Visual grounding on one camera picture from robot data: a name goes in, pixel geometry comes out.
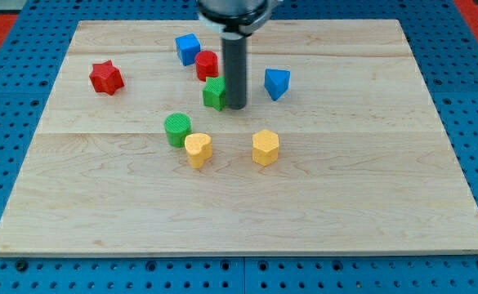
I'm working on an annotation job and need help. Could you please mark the green cylinder block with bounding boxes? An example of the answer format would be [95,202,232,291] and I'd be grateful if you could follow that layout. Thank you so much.
[163,113,191,148]

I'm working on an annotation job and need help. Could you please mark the red star block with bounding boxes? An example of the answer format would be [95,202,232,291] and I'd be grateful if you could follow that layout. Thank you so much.
[89,60,125,96]

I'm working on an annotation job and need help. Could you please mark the blue triangle block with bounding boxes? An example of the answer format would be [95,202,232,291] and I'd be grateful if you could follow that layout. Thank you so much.
[264,69,291,101]

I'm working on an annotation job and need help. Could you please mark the blue cube block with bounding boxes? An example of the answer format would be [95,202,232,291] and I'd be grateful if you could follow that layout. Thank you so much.
[175,33,201,66]

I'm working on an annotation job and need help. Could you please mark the yellow heart block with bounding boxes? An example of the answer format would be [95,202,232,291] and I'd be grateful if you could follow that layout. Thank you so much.
[185,133,212,169]

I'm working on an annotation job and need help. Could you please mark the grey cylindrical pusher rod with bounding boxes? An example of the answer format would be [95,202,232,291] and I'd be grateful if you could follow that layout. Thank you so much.
[221,33,248,109]

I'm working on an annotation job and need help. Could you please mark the yellow hexagon block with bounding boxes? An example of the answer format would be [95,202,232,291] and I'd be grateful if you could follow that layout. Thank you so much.
[252,129,279,167]

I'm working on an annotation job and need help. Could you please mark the green star block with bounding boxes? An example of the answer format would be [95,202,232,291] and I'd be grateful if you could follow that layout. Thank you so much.
[203,76,226,111]

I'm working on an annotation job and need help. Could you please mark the red cylinder block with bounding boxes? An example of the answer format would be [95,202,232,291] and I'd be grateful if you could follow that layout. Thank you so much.
[194,51,219,82]

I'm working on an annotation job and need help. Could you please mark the wooden board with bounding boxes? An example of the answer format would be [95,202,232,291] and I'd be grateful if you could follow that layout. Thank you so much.
[0,20,478,257]

